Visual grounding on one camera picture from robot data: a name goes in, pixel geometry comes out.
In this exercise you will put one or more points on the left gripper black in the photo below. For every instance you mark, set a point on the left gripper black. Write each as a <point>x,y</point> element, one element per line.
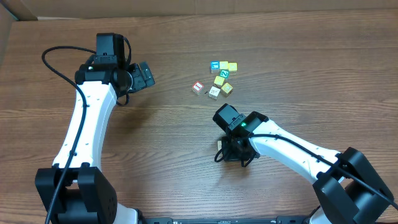
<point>138,81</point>

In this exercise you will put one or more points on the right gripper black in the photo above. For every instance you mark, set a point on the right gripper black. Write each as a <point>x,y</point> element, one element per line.
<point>231,155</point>

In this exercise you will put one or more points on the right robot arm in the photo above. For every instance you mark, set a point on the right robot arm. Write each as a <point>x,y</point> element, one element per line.
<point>347,186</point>

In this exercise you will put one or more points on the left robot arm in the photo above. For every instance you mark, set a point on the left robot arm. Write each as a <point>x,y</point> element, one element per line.
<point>74,189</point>

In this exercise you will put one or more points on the red I letter block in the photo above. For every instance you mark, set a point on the red I letter block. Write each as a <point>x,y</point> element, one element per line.
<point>198,87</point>

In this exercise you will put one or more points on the white picture block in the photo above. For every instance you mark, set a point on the white picture block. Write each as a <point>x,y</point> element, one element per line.
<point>214,92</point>

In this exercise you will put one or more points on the yellow block lower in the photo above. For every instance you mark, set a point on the yellow block lower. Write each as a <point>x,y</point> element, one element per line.
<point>226,89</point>

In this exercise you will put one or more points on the yellow block middle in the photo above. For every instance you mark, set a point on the yellow block middle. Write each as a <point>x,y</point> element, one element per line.
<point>219,81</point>

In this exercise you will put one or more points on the blue letter block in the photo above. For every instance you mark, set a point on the blue letter block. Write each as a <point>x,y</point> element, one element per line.
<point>215,66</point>

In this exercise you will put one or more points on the green Z letter block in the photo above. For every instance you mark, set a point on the green Z letter block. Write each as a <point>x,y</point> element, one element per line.
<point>224,73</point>

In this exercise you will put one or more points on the yellow block top right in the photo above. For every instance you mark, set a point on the yellow block top right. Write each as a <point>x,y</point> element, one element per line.
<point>233,67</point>

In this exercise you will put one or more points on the pale yellow block top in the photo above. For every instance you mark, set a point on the pale yellow block top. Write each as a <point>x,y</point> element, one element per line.
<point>224,65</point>

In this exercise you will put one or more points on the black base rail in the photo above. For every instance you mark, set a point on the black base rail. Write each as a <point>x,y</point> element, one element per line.
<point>299,219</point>

